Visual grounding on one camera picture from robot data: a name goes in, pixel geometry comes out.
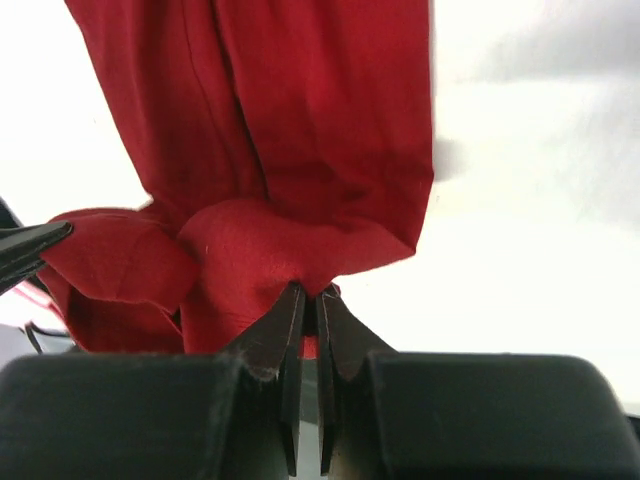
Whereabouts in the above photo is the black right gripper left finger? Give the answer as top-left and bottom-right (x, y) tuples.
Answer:
(1, 285), (305, 479)

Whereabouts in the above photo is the red t shirt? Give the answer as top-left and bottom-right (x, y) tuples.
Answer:
(40, 1), (434, 353)

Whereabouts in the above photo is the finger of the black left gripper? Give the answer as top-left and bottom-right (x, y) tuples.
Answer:
(1, 221), (73, 294)

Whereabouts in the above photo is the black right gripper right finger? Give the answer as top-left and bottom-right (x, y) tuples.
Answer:
(315, 289), (639, 479)

